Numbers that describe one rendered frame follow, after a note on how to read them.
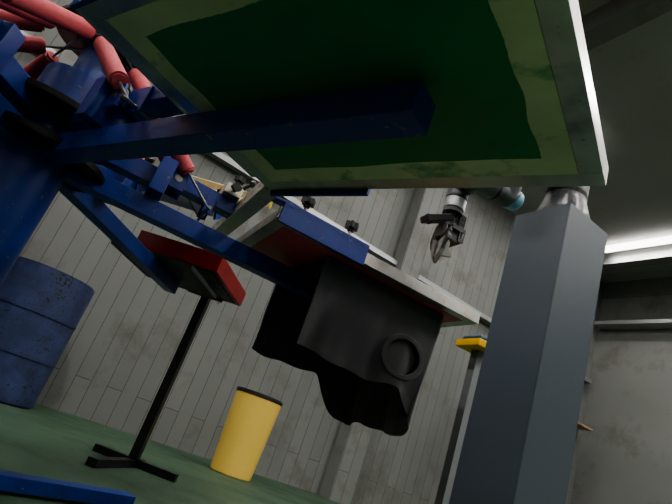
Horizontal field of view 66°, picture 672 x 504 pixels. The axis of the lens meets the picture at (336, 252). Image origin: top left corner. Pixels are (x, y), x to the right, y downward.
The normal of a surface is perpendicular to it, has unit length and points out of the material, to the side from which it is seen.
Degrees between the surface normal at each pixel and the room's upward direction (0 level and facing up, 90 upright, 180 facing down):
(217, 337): 90
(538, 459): 90
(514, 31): 180
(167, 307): 90
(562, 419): 90
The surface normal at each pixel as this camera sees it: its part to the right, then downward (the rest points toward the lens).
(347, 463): 0.53, -0.14
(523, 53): -0.32, 0.88
